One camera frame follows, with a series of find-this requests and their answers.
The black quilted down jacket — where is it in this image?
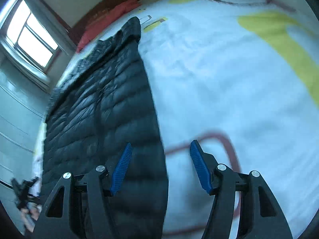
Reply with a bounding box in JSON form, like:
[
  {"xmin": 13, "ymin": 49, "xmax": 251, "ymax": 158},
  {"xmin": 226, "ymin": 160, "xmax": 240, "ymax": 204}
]
[{"xmin": 40, "ymin": 17, "xmax": 168, "ymax": 238}]

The left bedroom window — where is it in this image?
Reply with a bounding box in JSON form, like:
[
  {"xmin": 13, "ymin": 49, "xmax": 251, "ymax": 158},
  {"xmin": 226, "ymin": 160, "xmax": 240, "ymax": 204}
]
[{"xmin": 1, "ymin": 0, "xmax": 61, "ymax": 73}]

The white glass wardrobe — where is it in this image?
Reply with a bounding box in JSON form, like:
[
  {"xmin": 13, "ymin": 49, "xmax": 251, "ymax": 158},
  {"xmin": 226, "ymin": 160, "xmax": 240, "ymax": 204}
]
[{"xmin": 0, "ymin": 59, "xmax": 50, "ymax": 229}]

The white patterned bed sheet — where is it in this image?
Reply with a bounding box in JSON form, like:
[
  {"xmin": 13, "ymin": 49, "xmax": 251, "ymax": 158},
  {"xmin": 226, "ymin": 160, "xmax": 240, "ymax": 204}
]
[{"xmin": 32, "ymin": 0, "xmax": 319, "ymax": 239}]

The red pillow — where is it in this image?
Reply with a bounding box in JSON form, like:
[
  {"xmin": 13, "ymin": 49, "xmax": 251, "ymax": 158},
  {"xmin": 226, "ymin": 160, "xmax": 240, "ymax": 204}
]
[{"xmin": 76, "ymin": 0, "xmax": 141, "ymax": 53}]

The dark wooden headboard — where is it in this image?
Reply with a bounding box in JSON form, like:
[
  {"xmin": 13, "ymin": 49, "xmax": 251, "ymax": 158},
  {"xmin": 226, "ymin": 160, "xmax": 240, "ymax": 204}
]
[{"xmin": 69, "ymin": 0, "xmax": 139, "ymax": 45}]

